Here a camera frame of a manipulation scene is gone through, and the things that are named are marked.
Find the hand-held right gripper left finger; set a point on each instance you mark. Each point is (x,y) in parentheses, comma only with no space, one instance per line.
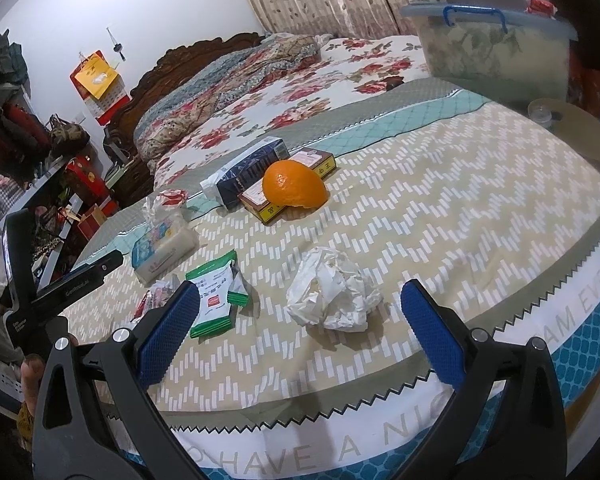
(170,330)

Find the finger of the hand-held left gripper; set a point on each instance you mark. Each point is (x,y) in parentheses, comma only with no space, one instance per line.
(107,263)

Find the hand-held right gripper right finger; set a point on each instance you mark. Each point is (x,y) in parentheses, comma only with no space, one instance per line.
(430,325)

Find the white tissue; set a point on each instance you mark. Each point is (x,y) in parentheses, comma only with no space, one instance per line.
(332,292)

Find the person's left forearm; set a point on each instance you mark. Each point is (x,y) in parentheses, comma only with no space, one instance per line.
(26,422)

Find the person's left hand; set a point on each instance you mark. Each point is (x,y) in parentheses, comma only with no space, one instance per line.
(31,377)

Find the red white candy wrapper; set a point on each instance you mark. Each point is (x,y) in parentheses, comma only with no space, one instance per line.
(152,300)

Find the soft tissue pack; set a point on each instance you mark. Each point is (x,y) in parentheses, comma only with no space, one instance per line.
(162,247)

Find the small green white sachet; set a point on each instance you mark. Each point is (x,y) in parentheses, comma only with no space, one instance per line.
(239,287)

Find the clear red print wrapper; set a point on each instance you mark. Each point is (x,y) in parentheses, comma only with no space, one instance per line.
(169,199)

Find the red gift box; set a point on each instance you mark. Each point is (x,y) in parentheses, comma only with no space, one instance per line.
(82,175)

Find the grey metal shelf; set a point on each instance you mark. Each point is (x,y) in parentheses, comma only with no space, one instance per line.
(40,180)

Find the brown patterned handbag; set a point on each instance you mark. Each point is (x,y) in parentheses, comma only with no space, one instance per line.
(70,135)

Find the blue white carton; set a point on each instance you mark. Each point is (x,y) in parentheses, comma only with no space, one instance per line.
(240,172)

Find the orange fruit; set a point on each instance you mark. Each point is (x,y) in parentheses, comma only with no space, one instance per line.
(295,185)

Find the carved wooden headboard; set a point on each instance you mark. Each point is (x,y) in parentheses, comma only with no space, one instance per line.
(150,72)

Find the red yellow flat box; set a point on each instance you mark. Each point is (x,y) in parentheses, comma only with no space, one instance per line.
(315,162)

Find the black bags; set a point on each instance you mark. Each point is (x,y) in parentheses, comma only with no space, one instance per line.
(7,57)

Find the hanging keys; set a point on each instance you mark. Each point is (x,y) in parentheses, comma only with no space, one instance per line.
(116,47)

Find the folded floral quilt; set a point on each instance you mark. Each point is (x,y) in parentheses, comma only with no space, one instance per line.
(230,80)

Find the round tan board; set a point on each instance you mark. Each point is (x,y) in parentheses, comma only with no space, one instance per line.
(582,132)

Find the floral bed sheet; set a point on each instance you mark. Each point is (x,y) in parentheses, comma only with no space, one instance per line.
(350,67)

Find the clear storage box blue lid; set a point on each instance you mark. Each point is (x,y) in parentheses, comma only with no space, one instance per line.
(490,55)

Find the red plastic bag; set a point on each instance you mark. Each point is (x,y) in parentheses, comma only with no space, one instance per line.
(597,85)

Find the red white packet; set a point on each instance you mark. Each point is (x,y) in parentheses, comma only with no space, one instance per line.
(541,5)

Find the red wall calendar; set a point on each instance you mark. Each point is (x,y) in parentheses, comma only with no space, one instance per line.
(107,107)

